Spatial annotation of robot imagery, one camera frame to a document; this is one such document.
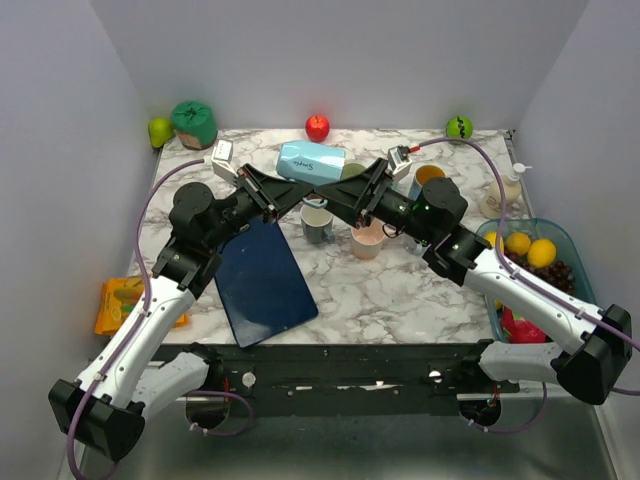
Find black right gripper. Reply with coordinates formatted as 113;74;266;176
315;157;435;246

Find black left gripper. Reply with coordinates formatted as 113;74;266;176
204;162;313;250

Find pale green mug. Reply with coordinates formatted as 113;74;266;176
340;162;366;180

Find dark teal upside-down mug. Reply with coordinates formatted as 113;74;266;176
300;206;335;245

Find light blue small mug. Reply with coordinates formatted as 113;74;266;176
276;141;345;186

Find pink cup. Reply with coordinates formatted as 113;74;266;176
351;219;386;260

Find blue mug with gold pattern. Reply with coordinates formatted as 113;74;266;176
408;165;446;200

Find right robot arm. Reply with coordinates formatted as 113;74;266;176
314;159;632;405

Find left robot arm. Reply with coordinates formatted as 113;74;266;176
49;164;314;472

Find red apple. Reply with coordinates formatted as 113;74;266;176
305;115;331;143

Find dark blue tray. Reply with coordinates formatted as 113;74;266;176
215;219;318;348

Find green wrapped cylinder package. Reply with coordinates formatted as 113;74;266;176
170;101;218;150

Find green striped ball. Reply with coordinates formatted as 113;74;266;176
445;115;473;144

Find yellow-green pear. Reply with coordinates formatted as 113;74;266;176
148;117;174;149

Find cream lotion pump bottle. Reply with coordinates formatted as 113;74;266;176
479;163;531;219

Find yellow mango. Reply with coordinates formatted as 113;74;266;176
484;231;505;252

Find orange fruit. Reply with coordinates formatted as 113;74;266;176
505;232;532;257

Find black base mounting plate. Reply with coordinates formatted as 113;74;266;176
149;341;524;419

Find teal plastic fruit bin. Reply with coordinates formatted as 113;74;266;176
474;216;601;346

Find orange snack bag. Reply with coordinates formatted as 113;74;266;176
93;275;191;337

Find yellow lemon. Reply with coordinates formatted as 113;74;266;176
527;238;557;269

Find red dragon fruit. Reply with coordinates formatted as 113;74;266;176
500;307;547;344

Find dark purple grapes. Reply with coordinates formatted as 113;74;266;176
505;250;576;295

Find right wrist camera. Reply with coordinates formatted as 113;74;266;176
387;146;411;181

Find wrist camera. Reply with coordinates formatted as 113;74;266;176
387;146;411;181
210;139;237;185

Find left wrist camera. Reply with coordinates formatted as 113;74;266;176
210;139;237;185

